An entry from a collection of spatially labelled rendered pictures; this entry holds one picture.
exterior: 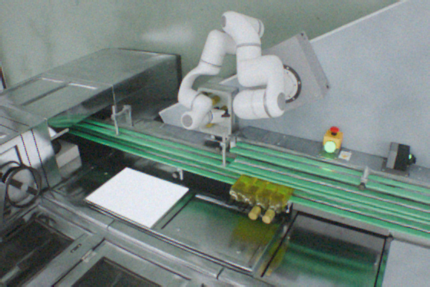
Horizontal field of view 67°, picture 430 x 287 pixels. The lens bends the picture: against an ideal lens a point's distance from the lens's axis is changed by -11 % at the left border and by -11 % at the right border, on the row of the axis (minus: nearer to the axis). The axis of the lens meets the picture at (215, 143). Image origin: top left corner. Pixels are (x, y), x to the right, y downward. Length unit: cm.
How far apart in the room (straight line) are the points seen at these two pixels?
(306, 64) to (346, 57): 18
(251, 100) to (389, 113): 61
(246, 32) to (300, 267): 89
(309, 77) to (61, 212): 128
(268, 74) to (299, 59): 28
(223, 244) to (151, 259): 29
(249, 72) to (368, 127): 60
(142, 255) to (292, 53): 99
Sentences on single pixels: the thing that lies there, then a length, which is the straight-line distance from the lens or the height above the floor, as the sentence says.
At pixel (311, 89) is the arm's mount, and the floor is 87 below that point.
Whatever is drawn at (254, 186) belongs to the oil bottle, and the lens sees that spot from 152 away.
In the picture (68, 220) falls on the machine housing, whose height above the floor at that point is 143.
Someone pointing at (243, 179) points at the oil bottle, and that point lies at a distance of 155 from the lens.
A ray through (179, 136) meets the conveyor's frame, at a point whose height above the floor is 85.
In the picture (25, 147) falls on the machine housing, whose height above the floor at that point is 139.
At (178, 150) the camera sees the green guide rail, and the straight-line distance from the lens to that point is 175.
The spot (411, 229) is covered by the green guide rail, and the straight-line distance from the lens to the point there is 155.
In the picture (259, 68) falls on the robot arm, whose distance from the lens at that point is 116.
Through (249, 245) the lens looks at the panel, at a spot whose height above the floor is 120.
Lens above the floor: 215
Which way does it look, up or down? 49 degrees down
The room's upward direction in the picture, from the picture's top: 132 degrees counter-clockwise
